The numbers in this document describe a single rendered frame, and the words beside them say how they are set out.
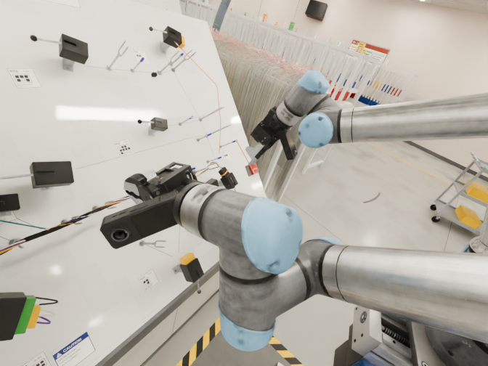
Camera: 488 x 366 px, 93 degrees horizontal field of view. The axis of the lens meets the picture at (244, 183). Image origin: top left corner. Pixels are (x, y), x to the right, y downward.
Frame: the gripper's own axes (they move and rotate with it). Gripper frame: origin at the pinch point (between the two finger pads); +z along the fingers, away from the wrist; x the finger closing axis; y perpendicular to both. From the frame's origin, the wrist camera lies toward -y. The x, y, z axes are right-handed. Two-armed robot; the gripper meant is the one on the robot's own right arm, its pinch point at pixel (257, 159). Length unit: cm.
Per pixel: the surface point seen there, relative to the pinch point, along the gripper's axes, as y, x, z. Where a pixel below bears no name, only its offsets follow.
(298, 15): 272, -949, 165
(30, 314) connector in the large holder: 10, 70, 5
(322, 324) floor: -120, -26, 97
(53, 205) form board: 28, 54, 11
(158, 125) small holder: 30.3, 19.2, 2.1
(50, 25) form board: 66, 27, -7
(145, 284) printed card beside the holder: -2, 50, 25
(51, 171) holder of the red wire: 30, 52, -2
